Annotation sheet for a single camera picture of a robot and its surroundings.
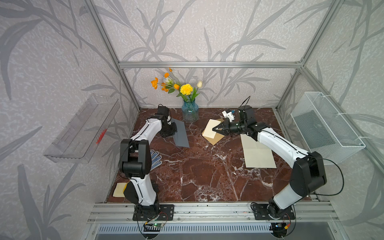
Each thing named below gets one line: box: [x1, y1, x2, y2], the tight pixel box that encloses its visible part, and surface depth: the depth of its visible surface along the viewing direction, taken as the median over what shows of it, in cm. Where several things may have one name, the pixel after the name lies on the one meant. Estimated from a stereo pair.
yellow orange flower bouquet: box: [151, 68, 203, 102], surface depth 98 cm
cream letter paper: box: [202, 119, 221, 139], surface depth 81 cm
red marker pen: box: [96, 128, 107, 144], surface depth 67 cm
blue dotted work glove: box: [150, 149, 163, 171], surface depth 95 cm
